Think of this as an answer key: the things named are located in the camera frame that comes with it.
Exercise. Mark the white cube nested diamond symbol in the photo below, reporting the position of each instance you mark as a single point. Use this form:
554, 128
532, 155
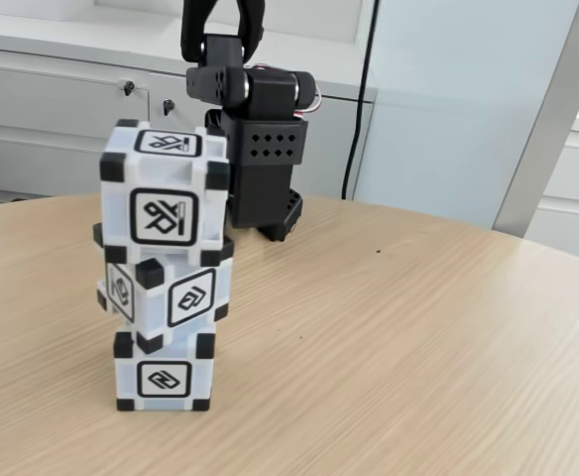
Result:
190, 297

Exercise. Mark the white cube lettered symbol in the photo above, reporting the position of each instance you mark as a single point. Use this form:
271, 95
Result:
163, 218

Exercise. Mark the black cabinet lock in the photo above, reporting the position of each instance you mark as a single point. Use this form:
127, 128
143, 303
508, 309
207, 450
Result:
128, 87
168, 105

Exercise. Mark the white cube zigzag symbol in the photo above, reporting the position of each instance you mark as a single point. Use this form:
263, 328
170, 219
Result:
163, 382

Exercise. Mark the grey metal column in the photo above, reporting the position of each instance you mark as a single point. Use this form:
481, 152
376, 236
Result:
542, 149

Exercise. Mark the white low cabinet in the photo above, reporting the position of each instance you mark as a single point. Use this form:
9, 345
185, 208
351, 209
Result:
46, 124

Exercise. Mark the white drawer cabinet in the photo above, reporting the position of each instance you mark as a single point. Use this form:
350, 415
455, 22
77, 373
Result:
577, 198

